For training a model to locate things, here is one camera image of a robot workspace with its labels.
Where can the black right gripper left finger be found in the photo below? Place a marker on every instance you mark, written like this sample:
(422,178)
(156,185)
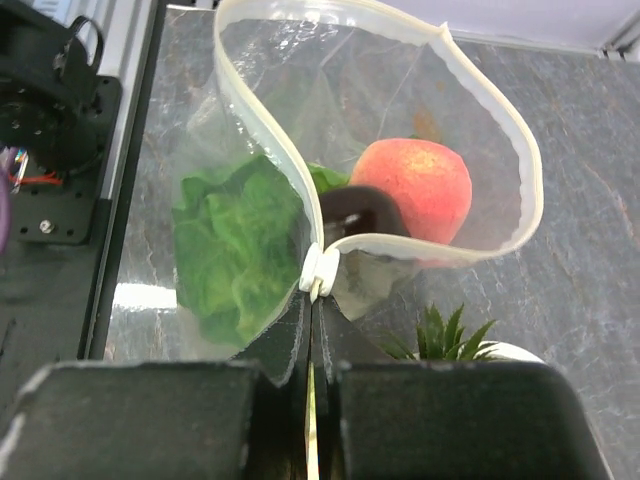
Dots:
(241,418)

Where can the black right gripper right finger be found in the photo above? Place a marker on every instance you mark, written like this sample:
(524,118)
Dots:
(380,418)

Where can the green toy lettuce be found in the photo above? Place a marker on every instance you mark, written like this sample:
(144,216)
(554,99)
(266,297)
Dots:
(240,237)

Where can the dark purple toy eggplant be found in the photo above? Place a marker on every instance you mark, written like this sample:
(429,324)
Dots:
(356,209)

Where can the pink toy peach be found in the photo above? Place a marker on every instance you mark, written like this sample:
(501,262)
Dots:
(429,182)

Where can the clear dotted zip top bag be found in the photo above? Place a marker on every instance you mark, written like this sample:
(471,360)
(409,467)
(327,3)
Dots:
(342,147)

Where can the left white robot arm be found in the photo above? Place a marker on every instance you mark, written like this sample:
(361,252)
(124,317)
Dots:
(54,103)

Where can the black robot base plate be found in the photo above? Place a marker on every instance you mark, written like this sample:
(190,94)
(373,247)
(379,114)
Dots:
(56,301)

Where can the aluminium frame rail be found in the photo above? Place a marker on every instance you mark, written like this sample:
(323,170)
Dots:
(615,43)

